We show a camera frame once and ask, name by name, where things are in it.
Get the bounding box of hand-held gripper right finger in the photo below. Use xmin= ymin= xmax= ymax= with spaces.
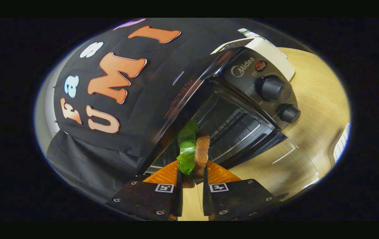
xmin=203 ymin=161 xmax=274 ymax=221

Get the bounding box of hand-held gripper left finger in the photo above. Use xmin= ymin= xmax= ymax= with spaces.
xmin=107 ymin=160 xmax=183 ymax=221

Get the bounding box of lettuce sandwich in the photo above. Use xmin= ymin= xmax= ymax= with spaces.
xmin=176 ymin=119 xmax=211 ymax=189

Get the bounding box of black toaster oven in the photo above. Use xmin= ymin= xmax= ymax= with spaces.
xmin=137 ymin=46 xmax=321 ymax=199

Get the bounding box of white pop-up toaster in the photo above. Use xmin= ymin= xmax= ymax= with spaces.
xmin=211 ymin=37 xmax=296 ymax=82

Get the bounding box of black backdrop cloth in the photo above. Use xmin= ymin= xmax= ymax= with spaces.
xmin=45 ymin=18 xmax=260 ymax=203

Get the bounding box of white tray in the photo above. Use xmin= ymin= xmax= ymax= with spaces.
xmin=329 ymin=123 xmax=351 ymax=164

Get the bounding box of white bottle with green label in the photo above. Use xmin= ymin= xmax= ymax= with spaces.
xmin=238 ymin=28 xmax=276 ymax=47

